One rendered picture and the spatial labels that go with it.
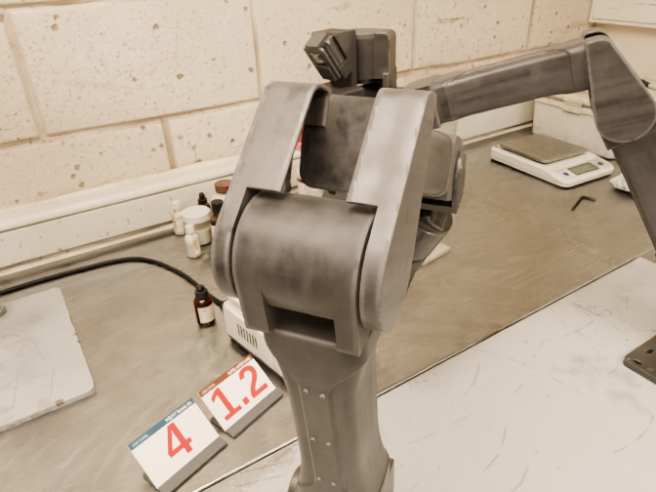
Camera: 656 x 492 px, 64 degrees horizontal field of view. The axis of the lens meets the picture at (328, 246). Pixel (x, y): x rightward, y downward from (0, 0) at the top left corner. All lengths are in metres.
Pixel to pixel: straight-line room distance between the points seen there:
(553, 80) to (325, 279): 0.51
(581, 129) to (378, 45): 0.99
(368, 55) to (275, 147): 0.46
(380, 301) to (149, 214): 0.95
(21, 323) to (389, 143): 0.80
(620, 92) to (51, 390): 0.80
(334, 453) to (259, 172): 0.19
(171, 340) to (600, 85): 0.68
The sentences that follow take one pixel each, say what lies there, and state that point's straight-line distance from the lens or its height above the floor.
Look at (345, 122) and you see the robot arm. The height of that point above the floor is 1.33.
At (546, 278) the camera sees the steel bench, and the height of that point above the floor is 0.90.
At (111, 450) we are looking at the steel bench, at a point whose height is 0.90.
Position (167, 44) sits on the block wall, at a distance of 1.13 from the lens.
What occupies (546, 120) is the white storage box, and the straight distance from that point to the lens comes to 1.70.
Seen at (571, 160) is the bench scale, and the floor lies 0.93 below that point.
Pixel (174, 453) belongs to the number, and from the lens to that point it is 0.68.
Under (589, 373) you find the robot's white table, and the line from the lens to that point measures 0.82.
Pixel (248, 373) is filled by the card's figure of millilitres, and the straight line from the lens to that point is 0.73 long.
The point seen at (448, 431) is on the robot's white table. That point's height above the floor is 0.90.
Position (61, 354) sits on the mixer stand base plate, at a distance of 0.88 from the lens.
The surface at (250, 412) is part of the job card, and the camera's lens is 0.71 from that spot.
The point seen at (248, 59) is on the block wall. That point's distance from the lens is 1.20.
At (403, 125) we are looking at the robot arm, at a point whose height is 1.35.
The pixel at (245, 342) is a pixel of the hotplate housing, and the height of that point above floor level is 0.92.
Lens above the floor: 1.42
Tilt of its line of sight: 30 degrees down
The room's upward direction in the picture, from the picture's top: 2 degrees counter-clockwise
